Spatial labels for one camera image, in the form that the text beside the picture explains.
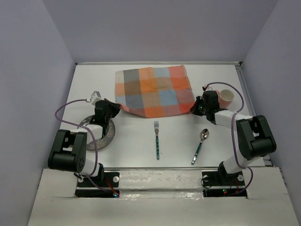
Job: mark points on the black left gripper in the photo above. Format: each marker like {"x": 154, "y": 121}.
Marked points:
{"x": 115, "y": 107}

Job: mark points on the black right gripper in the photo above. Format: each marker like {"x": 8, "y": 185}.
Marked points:
{"x": 194, "y": 109}

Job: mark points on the green handled spoon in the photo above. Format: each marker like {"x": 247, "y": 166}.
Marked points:
{"x": 203, "y": 136}

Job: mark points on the pink mug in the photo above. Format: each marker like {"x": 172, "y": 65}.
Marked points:
{"x": 225, "y": 98}

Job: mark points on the checked orange cloth placemat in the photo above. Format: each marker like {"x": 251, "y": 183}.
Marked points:
{"x": 154, "y": 92}

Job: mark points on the grey reindeer plate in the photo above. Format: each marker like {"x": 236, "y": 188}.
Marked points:
{"x": 101, "y": 140}

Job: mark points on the green handled fork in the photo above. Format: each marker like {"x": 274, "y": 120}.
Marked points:
{"x": 156, "y": 129}

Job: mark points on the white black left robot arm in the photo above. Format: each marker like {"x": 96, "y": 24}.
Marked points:
{"x": 77, "y": 150}

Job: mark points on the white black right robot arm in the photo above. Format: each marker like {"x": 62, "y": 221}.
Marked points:
{"x": 251, "y": 139}

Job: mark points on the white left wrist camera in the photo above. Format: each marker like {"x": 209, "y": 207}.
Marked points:
{"x": 95, "y": 97}

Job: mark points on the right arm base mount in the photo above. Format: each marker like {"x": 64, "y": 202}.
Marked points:
{"x": 214, "y": 186}

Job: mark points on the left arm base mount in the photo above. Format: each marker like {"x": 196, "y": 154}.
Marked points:
{"x": 97, "y": 188}

